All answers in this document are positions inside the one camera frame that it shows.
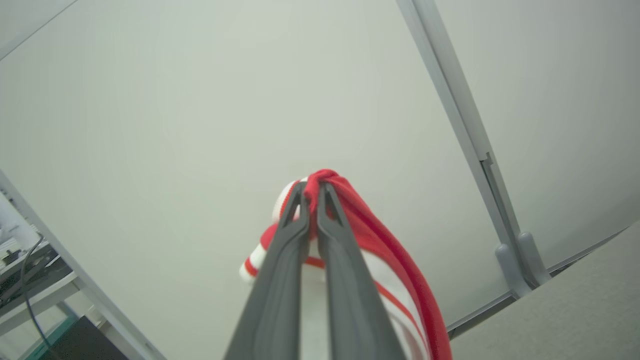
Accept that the red and white garment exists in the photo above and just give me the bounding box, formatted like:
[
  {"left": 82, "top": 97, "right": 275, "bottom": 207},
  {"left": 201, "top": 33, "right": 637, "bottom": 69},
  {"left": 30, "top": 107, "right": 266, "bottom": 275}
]
[{"left": 239, "top": 169, "right": 453, "bottom": 360}]

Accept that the white shelf frame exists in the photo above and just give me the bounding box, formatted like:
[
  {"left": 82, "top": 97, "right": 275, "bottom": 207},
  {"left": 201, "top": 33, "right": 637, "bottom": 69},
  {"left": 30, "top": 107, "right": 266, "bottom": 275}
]
[{"left": 0, "top": 272, "right": 81, "bottom": 337}]

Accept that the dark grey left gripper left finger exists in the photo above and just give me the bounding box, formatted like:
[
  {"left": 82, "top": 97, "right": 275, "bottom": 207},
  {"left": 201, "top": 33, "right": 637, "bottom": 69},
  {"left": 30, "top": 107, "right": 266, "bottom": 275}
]
[{"left": 223, "top": 181, "right": 311, "bottom": 360}]

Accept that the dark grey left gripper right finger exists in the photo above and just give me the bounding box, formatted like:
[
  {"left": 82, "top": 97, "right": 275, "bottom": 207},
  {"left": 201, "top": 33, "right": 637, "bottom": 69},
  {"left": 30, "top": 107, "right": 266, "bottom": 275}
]
[{"left": 316, "top": 183, "right": 407, "bottom": 360}]

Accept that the grey partition post with latch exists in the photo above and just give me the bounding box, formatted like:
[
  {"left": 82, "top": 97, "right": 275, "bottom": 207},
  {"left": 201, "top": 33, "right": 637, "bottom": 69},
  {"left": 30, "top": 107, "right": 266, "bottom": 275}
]
[{"left": 396, "top": 0, "right": 553, "bottom": 300}]

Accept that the plain grey partition post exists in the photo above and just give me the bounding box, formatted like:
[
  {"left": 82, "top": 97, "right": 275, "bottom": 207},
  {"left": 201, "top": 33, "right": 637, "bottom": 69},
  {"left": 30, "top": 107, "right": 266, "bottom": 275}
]
[{"left": 0, "top": 170, "right": 168, "bottom": 360}]

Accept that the grey partition base rail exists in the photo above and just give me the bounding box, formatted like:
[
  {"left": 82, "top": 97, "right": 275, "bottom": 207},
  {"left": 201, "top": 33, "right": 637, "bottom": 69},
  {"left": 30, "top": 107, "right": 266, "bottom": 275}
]
[{"left": 446, "top": 227, "right": 628, "bottom": 341}]

